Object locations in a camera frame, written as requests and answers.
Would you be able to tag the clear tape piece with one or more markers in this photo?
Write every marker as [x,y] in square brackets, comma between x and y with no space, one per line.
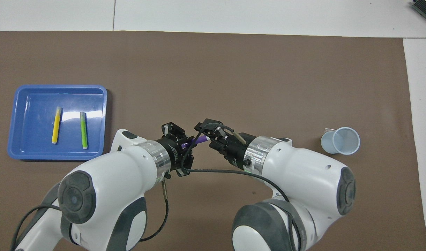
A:
[328,130]

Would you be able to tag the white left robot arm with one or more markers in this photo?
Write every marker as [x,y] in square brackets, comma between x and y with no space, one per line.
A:
[122,174]

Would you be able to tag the green pen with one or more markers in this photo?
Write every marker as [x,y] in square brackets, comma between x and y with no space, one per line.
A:
[83,134]

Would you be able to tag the translucent blue pen cup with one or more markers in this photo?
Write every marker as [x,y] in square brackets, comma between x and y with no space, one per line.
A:
[342,141]

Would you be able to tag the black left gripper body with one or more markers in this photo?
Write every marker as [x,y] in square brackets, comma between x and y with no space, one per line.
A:
[171,151]

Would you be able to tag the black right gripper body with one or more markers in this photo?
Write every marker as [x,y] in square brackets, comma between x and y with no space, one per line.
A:
[235,148]

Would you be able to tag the purple pen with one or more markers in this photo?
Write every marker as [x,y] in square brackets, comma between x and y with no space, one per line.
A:
[200,140]

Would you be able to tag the blue plastic tray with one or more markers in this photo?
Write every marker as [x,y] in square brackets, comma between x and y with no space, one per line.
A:
[31,104]

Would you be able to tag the yellow pen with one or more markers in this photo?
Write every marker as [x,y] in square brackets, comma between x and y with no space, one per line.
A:
[55,129]

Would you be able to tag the brown table mat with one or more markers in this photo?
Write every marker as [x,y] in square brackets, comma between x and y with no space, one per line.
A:
[212,69]

